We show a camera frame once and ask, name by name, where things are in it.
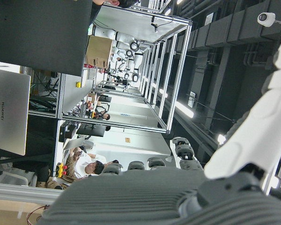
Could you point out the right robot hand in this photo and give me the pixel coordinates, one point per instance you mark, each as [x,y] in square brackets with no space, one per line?
[142,201]

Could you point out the person in white shirt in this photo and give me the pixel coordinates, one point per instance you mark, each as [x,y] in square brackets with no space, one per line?
[82,164]

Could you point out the person in brown jacket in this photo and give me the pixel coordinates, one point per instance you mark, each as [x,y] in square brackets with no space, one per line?
[71,167]

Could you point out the yellow pendant with red buttons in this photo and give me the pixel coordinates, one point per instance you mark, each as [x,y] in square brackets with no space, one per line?
[61,170]

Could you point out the black background monitor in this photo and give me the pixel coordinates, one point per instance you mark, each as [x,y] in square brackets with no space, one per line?
[91,130]

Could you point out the grey open laptop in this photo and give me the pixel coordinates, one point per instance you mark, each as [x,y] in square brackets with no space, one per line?
[75,143]

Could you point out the seated dark-haired person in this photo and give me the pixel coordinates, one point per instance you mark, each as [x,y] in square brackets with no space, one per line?
[104,116]

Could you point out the yellow emergency stop box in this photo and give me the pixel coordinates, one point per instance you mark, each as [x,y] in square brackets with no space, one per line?
[78,84]

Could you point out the cardboard box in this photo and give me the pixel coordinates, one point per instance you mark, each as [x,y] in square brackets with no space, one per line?
[99,51]

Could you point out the silver Huawei laptop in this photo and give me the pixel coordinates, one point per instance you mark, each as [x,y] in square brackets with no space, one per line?
[9,112]

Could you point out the aluminium frame profile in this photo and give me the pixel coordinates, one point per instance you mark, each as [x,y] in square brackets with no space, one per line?
[18,193]

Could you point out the aluminium frame cage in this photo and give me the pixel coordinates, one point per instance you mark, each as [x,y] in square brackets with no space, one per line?
[60,98]

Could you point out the white security camera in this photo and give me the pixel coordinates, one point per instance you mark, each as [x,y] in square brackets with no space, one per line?
[267,19]

